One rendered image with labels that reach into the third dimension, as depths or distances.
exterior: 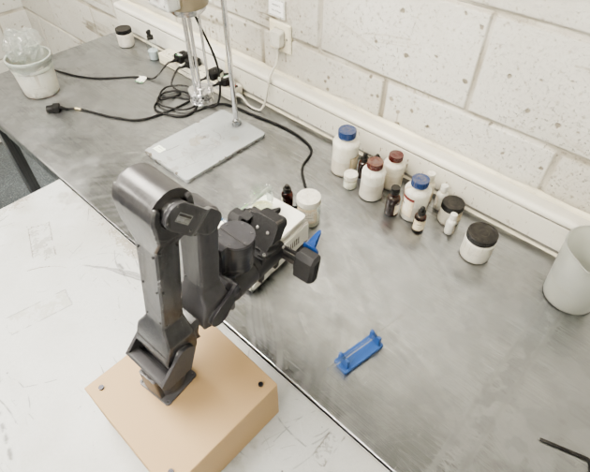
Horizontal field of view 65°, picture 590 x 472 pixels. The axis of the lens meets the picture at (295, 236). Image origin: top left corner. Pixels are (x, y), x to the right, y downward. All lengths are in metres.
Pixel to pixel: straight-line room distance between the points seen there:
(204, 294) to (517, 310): 0.68
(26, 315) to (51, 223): 0.27
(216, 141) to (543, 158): 0.85
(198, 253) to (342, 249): 0.55
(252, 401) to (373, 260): 0.46
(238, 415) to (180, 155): 0.82
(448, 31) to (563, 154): 0.36
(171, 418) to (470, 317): 0.62
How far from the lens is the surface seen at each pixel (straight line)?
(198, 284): 0.66
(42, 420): 0.98
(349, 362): 0.92
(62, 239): 1.24
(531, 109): 1.12
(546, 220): 1.18
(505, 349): 1.02
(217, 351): 0.82
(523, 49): 1.09
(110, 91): 1.76
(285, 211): 1.05
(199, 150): 1.38
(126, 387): 0.82
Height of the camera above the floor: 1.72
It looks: 47 degrees down
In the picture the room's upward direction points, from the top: straight up
